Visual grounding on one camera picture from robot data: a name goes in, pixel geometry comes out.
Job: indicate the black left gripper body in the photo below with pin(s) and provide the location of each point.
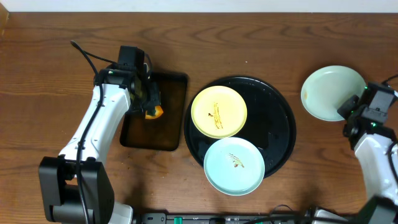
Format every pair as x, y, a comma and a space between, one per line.
152, 99

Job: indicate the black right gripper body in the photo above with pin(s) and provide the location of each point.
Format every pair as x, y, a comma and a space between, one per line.
349, 108

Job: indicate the orange sponge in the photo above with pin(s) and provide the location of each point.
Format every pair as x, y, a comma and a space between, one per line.
154, 113

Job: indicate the pale green plastic plate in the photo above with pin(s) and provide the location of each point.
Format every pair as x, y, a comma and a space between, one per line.
326, 89

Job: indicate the yellow plastic plate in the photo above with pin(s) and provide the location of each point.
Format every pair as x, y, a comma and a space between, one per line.
219, 112

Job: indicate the light blue plastic plate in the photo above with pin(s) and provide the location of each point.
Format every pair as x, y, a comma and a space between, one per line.
234, 166

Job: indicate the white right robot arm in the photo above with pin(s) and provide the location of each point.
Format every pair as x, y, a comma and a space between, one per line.
375, 147

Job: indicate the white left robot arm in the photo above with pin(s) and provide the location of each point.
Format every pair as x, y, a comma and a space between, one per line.
74, 185

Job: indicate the rectangular black water tray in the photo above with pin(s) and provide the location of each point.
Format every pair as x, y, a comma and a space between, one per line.
162, 133

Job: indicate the round black tray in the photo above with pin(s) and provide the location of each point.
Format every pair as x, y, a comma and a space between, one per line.
270, 124

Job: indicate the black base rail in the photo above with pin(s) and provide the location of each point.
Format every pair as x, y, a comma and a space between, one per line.
194, 218

